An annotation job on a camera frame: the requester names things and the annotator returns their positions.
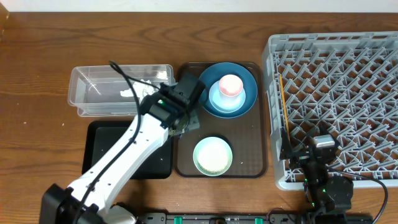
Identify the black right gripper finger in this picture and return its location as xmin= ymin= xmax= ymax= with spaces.
xmin=279 ymin=129 xmax=293 ymax=160
xmin=303 ymin=121 xmax=330 ymax=140

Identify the white tissue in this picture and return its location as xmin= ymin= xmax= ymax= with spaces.
xmin=119 ymin=79 xmax=155 ymax=100

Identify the green bowl with rice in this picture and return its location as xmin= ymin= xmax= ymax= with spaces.
xmin=193 ymin=137 xmax=233 ymax=177

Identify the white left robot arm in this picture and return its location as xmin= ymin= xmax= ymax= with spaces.
xmin=39 ymin=83 xmax=205 ymax=223

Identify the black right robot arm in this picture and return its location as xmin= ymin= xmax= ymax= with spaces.
xmin=280 ymin=124 xmax=353 ymax=224

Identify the grey plastic dishwasher rack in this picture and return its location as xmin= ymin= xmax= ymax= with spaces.
xmin=262 ymin=31 xmax=397 ymax=190

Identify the brown serving tray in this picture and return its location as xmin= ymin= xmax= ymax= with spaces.
xmin=174 ymin=62 xmax=268 ymax=178

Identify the dark blue plate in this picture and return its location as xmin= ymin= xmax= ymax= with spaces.
xmin=199 ymin=62 xmax=261 ymax=118

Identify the light blue bowl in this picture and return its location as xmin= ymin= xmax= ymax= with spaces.
xmin=209 ymin=81 xmax=246 ymax=113

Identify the pink cup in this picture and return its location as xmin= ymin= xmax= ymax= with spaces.
xmin=219 ymin=74 xmax=243 ymax=96

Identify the wooden chopstick left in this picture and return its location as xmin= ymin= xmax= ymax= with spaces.
xmin=279 ymin=75 xmax=290 ymax=141

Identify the clear plastic bin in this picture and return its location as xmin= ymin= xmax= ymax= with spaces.
xmin=68 ymin=64 xmax=175 ymax=117

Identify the black tray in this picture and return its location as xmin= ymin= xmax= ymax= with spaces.
xmin=81 ymin=121 xmax=173 ymax=180

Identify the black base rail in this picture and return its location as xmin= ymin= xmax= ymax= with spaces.
xmin=111 ymin=203 xmax=374 ymax=224

